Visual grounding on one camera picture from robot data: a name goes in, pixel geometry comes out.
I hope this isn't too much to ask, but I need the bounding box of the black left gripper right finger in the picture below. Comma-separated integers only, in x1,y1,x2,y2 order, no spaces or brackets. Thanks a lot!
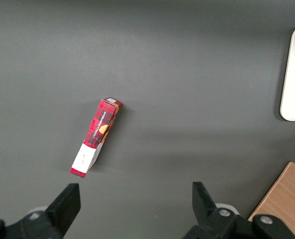
181,181,295,239

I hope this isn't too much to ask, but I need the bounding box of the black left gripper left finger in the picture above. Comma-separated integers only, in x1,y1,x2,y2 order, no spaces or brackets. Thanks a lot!
0,183,82,239

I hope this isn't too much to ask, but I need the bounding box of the wooden board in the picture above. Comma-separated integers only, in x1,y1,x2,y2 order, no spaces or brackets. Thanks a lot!
247,161,295,239

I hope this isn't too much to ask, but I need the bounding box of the red plaid shortbread box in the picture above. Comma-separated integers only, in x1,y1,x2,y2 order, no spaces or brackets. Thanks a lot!
69,97,123,179

